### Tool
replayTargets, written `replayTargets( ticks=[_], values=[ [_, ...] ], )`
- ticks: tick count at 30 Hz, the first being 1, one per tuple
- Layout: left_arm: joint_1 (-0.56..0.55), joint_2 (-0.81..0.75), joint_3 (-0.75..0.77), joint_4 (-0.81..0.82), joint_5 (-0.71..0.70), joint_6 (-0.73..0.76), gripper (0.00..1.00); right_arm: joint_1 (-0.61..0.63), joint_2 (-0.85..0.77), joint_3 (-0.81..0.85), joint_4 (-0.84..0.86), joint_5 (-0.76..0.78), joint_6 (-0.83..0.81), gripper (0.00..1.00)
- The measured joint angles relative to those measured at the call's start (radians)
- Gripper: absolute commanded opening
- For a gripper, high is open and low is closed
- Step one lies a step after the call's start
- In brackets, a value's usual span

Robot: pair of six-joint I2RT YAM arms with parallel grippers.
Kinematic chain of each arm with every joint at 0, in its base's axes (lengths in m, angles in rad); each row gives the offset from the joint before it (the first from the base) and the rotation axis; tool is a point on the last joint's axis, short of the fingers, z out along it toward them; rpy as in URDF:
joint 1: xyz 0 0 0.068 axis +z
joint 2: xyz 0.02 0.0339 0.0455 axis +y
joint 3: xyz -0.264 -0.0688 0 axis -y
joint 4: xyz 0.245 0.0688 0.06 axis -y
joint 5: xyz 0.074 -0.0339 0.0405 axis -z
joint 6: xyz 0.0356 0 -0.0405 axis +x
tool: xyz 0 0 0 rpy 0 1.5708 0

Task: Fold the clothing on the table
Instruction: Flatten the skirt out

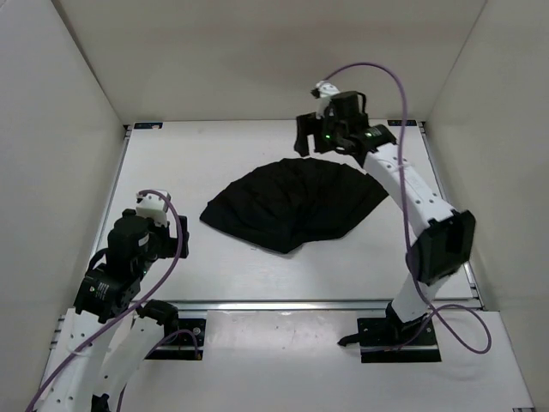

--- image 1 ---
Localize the blue right corner label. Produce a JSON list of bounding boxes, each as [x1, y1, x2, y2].
[[387, 119, 418, 127]]

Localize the black pleated skirt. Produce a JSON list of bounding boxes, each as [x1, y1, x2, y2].
[[200, 158, 389, 254]]

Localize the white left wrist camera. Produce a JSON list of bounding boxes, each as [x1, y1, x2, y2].
[[136, 191, 172, 227]]

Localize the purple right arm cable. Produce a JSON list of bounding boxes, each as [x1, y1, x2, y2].
[[323, 63, 492, 354]]

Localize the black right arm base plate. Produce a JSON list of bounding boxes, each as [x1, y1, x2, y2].
[[357, 318, 442, 364]]

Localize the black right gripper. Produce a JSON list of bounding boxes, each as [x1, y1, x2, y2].
[[295, 111, 347, 159]]

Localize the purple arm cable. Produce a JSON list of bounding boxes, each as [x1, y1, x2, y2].
[[25, 189, 201, 412], [323, 63, 492, 354]]

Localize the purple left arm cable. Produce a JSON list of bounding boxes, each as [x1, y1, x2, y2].
[[25, 189, 201, 412]]

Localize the blue corner label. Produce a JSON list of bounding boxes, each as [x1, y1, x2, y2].
[[387, 119, 418, 127], [133, 122, 163, 130]]

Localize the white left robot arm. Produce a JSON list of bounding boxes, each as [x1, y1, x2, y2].
[[27, 199, 189, 411]]

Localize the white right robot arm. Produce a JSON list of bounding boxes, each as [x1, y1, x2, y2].
[[294, 82, 476, 348]]

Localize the blue left corner label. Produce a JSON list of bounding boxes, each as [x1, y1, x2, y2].
[[133, 122, 163, 130]]

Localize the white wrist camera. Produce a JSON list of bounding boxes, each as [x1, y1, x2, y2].
[[311, 80, 341, 119], [136, 191, 172, 227]]

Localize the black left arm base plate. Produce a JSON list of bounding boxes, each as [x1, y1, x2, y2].
[[146, 314, 207, 361]]

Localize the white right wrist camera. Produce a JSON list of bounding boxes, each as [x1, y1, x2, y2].
[[311, 80, 341, 119]]

